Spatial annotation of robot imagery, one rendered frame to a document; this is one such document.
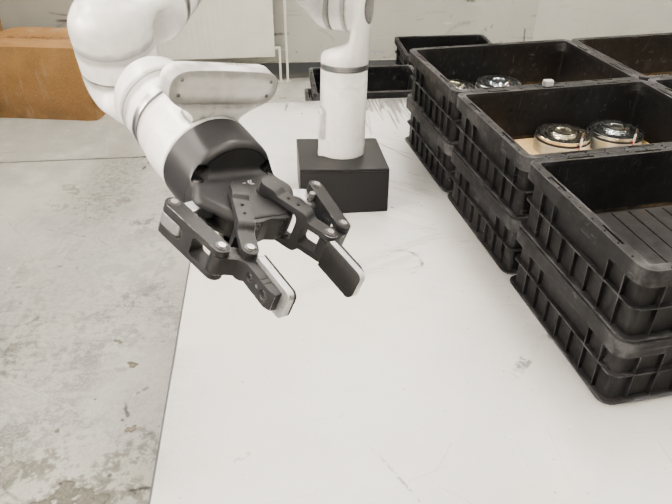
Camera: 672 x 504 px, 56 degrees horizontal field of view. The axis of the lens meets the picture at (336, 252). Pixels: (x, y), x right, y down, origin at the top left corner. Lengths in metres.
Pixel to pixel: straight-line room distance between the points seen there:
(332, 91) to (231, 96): 0.76
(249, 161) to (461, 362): 0.56
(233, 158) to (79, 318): 1.83
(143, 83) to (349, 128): 0.77
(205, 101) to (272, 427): 0.49
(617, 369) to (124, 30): 0.69
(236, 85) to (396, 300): 0.63
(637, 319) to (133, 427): 1.37
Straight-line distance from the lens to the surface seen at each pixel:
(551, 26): 4.60
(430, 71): 1.37
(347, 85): 1.23
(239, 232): 0.42
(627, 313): 0.85
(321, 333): 0.97
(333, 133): 1.26
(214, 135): 0.46
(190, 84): 0.46
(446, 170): 1.33
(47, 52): 3.79
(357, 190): 1.25
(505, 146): 1.06
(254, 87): 0.49
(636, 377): 0.93
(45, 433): 1.92
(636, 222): 1.10
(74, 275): 2.48
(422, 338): 0.97
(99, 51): 0.59
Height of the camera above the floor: 1.34
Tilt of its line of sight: 34 degrees down
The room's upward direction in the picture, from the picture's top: straight up
